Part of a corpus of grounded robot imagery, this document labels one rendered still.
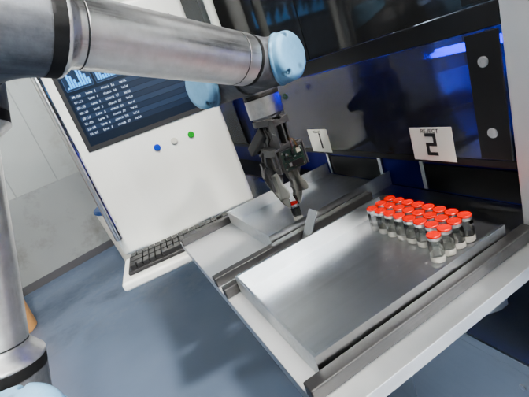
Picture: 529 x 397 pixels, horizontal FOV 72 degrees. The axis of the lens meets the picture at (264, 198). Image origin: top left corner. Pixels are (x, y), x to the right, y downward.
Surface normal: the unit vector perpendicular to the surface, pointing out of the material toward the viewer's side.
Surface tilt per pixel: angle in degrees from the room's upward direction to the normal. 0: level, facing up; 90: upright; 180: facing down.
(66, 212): 90
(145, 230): 90
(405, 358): 0
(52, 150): 90
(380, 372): 0
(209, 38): 85
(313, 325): 0
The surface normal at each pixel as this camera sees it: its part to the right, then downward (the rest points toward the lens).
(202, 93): -0.62, 0.45
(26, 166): 0.66, 0.03
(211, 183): 0.31, 0.22
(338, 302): -0.33, -0.89
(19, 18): 0.56, 0.28
